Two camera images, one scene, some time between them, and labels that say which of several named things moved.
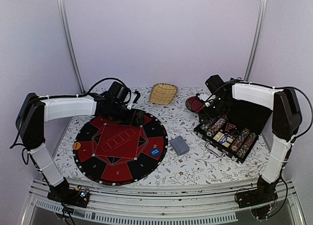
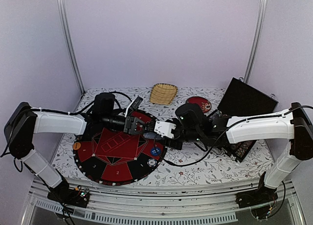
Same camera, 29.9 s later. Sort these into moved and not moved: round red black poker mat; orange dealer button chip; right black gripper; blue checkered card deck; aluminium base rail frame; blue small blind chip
Moved: blue checkered card deck; right black gripper
Not moved: round red black poker mat; aluminium base rail frame; blue small blind chip; orange dealer button chip
